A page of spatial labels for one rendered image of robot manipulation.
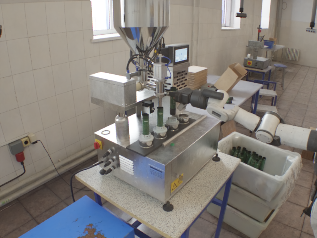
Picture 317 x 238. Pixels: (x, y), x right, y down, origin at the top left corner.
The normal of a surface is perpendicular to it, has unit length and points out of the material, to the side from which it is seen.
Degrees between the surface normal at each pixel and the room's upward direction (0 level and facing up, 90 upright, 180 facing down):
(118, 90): 90
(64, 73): 90
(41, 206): 0
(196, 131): 0
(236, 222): 96
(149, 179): 90
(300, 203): 0
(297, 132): 35
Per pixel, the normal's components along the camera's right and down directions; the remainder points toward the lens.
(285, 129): -0.48, -0.62
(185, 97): -0.62, 0.33
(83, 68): 0.79, 0.25
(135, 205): 0.00, -0.91
